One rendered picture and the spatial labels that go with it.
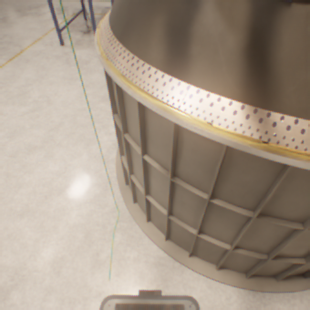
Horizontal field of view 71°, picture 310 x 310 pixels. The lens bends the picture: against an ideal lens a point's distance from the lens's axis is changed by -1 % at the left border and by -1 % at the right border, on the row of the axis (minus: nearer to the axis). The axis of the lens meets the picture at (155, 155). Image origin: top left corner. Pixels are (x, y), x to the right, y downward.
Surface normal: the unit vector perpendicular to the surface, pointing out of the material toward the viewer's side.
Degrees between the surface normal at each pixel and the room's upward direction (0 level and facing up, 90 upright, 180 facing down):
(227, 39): 62
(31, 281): 0
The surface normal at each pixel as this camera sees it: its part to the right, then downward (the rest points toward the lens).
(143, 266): -0.01, -0.67
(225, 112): -0.37, -0.06
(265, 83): -0.43, 0.27
